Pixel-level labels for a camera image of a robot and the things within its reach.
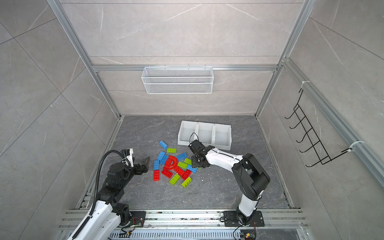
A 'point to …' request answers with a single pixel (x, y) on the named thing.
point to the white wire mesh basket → (178, 80)
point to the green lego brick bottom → (174, 179)
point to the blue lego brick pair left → (161, 155)
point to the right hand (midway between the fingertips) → (197, 162)
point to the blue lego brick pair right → (164, 159)
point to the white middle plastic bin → (205, 131)
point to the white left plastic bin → (188, 132)
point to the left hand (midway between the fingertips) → (140, 155)
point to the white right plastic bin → (222, 136)
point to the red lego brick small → (167, 173)
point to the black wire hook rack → (322, 155)
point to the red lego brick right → (186, 174)
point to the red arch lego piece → (171, 163)
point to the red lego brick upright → (156, 175)
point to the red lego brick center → (178, 170)
